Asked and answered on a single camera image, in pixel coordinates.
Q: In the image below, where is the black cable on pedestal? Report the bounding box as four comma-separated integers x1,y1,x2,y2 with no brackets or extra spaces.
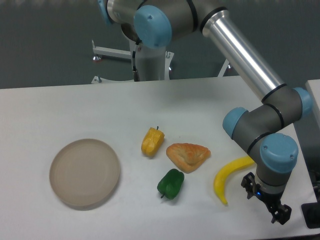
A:
131,39,143,82

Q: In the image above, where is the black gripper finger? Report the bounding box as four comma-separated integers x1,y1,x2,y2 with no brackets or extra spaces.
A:
265,201,292,225
241,172,258,199

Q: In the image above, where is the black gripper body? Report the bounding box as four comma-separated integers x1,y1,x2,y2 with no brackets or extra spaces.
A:
253,180,286,208

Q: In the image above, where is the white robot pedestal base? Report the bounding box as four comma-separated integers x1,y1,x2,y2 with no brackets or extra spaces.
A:
90,39,236,85

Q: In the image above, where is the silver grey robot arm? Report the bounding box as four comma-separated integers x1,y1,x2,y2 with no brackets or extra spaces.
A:
98,0,313,224

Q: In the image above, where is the yellow bell pepper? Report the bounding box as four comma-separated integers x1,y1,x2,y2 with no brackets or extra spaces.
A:
141,126,165,158

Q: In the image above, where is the triangular pastry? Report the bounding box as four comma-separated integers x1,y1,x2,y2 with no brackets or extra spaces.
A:
166,143,211,174

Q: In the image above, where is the black device at right edge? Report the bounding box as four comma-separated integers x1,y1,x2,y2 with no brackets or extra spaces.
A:
301,202,320,229

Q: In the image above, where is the white table at right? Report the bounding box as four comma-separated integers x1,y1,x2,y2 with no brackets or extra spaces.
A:
305,79,320,112

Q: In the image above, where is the yellow banana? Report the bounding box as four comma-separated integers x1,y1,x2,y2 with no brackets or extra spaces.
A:
213,156,255,206

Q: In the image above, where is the beige round plate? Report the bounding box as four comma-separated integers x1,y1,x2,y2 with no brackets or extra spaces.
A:
49,138,121,211

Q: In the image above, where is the green bell pepper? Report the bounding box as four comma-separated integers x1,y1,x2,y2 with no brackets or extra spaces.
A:
157,168,185,200

